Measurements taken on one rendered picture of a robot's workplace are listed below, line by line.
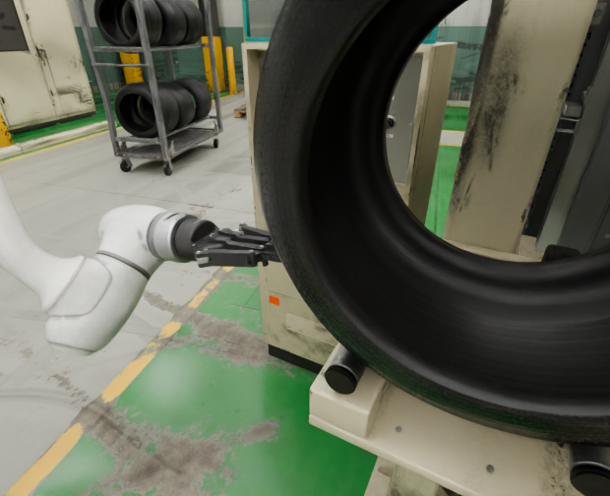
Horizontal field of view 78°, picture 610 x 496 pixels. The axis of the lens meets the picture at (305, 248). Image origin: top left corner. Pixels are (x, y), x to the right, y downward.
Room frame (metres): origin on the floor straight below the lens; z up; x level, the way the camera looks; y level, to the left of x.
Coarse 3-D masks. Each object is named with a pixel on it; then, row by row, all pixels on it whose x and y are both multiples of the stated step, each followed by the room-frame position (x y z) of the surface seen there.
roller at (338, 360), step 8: (336, 352) 0.38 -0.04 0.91; (344, 352) 0.37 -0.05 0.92; (336, 360) 0.35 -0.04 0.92; (344, 360) 0.35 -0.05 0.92; (352, 360) 0.35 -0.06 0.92; (328, 368) 0.35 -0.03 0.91; (336, 368) 0.34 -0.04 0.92; (344, 368) 0.34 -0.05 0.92; (352, 368) 0.34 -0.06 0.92; (360, 368) 0.35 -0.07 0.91; (328, 376) 0.34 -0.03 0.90; (336, 376) 0.34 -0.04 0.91; (344, 376) 0.33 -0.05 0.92; (352, 376) 0.33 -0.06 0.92; (360, 376) 0.34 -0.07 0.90; (328, 384) 0.34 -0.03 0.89; (336, 384) 0.34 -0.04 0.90; (344, 384) 0.33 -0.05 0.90; (352, 384) 0.33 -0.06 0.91; (336, 392) 0.34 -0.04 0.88; (344, 392) 0.33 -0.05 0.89; (352, 392) 0.33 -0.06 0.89
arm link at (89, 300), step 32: (0, 192) 0.53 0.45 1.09; (0, 224) 0.50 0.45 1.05; (0, 256) 0.48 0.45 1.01; (32, 256) 0.49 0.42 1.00; (96, 256) 0.55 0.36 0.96; (32, 288) 0.48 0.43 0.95; (64, 288) 0.47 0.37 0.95; (96, 288) 0.49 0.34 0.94; (128, 288) 0.52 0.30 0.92; (64, 320) 0.45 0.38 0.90; (96, 320) 0.46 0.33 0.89
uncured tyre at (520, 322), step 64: (320, 0) 0.34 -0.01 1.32; (384, 0) 0.33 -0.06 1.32; (448, 0) 0.56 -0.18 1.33; (320, 64) 0.34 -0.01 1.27; (384, 64) 0.59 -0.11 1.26; (256, 128) 0.40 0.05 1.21; (320, 128) 0.55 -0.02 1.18; (384, 128) 0.60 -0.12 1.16; (320, 192) 0.53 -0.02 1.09; (384, 192) 0.58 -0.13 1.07; (320, 256) 0.35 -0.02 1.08; (384, 256) 0.54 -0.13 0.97; (448, 256) 0.53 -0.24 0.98; (576, 256) 0.47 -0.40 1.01; (320, 320) 0.34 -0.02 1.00; (384, 320) 0.42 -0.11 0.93; (448, 320) 0.45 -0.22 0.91; (512, 320) 0.44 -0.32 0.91; (576, 320) 0.41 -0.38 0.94; (448, 384) 0.27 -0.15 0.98; (512, 384) 0.32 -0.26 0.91; (576, 384) 0.30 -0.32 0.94
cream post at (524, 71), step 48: (528, 0) 0.61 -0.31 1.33; (576, 0) 0.59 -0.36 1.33; (528, 48) 0.61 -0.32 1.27; (576, 48) 0.58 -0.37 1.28; (480, 96) 0.63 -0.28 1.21; (528, 96) 0.60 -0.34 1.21; (480, 144) 0.62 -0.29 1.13; (528, 144) 0.59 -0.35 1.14; (480, 192) 0.62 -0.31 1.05; (528, 192) 0.58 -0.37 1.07; (480, 240) 0.61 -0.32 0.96
